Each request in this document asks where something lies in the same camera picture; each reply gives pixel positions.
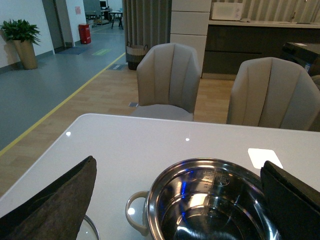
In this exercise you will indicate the right beige dining chair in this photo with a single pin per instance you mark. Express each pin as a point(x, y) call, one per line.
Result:
point(274, 93)

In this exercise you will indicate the white tall cabinet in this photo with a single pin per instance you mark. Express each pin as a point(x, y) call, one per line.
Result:
point(189, 24)

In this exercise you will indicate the glass pot lid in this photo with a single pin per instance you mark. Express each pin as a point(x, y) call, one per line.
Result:
point(88, 230)

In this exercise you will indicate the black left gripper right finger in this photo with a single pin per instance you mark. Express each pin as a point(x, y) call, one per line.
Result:
point(294, 205)

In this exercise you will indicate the green potted plant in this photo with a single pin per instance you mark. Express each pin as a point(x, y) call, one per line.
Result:
point(23, 35)

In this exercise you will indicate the left beige dining chair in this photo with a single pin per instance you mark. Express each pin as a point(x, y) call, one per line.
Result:
point(168, 79)

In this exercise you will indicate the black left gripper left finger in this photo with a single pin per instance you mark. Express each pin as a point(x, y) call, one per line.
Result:
point(57, 211)

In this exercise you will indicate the beige dining chair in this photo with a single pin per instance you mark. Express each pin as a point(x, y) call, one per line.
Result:
point(274, 93)
point(168, 79)

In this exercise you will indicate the white microwave oven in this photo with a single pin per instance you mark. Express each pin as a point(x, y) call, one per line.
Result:
point(226, 11)

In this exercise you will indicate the woven storage basket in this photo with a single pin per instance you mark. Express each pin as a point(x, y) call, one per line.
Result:
point(135, 54)

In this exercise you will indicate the beige electric cooking pot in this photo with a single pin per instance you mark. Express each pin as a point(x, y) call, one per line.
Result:
point(205, 199)

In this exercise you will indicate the dark kitchen counter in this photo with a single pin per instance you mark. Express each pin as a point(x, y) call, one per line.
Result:
point(230, 44)

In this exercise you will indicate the red fire cabinet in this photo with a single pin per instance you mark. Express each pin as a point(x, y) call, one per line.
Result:
point(84, 33)

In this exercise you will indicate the grey ribbed curtain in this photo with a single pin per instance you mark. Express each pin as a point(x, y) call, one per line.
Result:
point(147, 22)

